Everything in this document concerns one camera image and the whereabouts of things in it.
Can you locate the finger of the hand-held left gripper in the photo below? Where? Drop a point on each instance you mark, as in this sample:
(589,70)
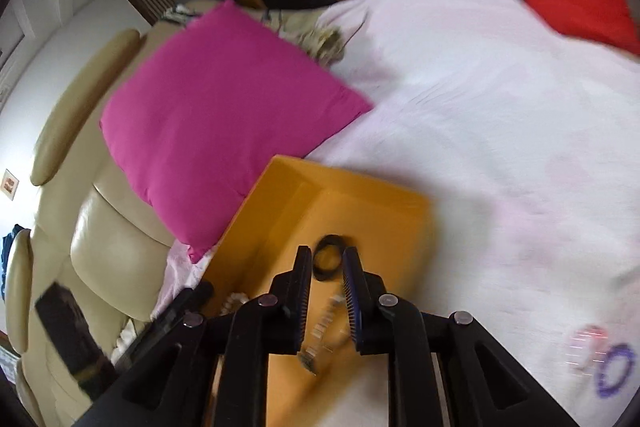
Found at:
(172,314)

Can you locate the small wall picture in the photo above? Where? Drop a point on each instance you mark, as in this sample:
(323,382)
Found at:
(9,184)

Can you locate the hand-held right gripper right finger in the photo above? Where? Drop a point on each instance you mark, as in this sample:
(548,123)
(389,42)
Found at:
(351,302)

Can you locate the white towel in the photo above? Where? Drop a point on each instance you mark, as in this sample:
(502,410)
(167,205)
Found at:
(125,339)

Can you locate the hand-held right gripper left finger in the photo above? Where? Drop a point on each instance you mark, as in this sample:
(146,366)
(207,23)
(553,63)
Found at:
(301,302)

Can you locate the pale pink blanket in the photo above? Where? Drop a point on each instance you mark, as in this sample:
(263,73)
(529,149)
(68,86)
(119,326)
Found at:
(475,132)

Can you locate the black hair scrunchie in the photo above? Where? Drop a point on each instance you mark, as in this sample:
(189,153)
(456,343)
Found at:
(320,271)

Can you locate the pink pillow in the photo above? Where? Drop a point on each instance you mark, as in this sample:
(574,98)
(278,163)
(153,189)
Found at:
(225,117)

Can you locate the blue cloth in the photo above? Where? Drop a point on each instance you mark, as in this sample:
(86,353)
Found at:
(7,247)

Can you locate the dried plant bundle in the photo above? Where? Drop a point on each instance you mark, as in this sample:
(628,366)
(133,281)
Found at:
(322,42)

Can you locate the orange cardboard box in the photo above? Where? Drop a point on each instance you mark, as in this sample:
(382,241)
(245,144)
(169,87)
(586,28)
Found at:
(350,217)

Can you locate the beige leather sofa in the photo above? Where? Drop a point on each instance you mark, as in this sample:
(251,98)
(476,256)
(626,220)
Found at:
(115,232)

